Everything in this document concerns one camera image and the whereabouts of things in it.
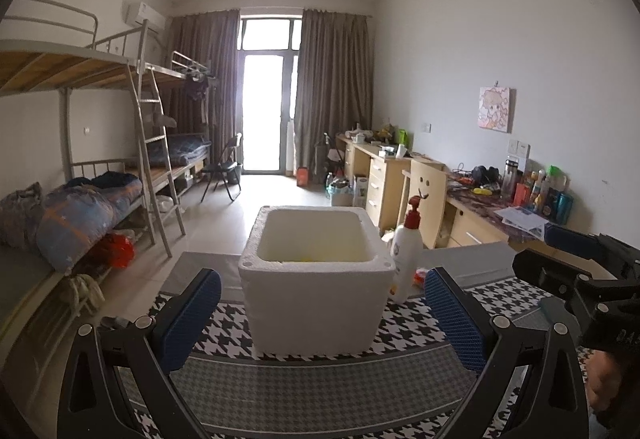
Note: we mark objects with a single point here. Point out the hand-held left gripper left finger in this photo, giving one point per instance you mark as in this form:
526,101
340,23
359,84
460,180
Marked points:
190,319

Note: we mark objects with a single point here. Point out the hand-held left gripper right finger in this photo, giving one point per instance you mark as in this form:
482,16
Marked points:
455,319

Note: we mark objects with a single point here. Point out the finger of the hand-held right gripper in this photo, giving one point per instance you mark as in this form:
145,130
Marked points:
572,238
545,271

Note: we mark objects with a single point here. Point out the white foam box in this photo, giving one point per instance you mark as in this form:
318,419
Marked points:
310,309

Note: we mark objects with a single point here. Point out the person's right hand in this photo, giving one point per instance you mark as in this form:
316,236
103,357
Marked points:
605,384

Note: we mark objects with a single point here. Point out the teal bottle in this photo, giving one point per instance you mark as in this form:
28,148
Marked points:
565,209

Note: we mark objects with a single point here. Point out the white papers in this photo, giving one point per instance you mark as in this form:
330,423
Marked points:
520,218

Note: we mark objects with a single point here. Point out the orange box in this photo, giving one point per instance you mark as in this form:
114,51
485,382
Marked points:
522,195

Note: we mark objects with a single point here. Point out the green cap bottle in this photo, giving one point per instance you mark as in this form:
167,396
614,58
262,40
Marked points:
555,173

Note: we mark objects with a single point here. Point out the white pump bottle red top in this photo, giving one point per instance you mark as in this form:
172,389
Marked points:
406,254

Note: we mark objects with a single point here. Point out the tall clear dark-lid bottle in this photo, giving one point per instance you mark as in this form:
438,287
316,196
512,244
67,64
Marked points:
510,179

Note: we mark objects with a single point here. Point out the red plastic bag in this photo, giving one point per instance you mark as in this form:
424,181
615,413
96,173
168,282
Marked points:
120,251

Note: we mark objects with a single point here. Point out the black headphones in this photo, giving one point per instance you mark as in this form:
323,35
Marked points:
482,173

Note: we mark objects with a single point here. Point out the wooden smiley chair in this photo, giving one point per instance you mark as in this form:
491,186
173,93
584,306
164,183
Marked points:
432,179

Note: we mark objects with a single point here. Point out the black white houndstooth mat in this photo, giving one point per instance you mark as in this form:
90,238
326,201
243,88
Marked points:
320,384

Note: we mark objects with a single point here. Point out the blue orange quilt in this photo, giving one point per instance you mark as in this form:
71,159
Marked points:
75,224

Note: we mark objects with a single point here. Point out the black folding chair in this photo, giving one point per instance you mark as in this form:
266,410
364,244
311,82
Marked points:
222,167

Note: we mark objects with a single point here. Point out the wooden desk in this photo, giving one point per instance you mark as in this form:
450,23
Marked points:
382,179

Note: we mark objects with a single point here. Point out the white carton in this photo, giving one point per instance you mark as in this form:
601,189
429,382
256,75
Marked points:
360,191

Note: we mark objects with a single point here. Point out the dark blue bedding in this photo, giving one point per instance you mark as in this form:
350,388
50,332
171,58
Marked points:
175,149

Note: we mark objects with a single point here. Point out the plastic bag with bottles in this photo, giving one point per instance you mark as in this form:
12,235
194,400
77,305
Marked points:
340,191

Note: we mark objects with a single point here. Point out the metal bunk ladder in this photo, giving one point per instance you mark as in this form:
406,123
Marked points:
146,144

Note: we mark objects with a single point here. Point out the red floor container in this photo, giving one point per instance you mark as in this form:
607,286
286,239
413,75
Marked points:
302,176

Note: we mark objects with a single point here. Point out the green packet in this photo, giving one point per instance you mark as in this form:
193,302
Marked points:
402,136

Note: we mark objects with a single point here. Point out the grey patterned bedding bundle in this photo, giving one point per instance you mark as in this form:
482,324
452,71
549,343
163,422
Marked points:
20,219

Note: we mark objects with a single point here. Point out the glass balcony door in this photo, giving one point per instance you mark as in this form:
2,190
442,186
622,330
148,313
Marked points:
265,119

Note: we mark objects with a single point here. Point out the dark hanging clothing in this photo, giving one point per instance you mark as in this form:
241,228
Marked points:
195,89

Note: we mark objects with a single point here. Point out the small metal bunk bed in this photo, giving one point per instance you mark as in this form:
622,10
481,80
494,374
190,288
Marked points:
172,78

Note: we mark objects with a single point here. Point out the grey brown curtain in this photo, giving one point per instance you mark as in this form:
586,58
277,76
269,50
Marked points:
335,79
210,69

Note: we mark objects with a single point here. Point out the large metal bunk bed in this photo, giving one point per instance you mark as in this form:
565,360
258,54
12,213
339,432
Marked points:
45,69

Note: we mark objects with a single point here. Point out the white air conditioner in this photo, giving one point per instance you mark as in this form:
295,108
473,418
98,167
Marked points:
142,14

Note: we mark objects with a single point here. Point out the white wall switches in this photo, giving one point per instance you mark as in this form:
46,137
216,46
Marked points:
519,148

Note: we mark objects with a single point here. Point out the cartoon wall picture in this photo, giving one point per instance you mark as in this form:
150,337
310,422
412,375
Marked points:
494,109

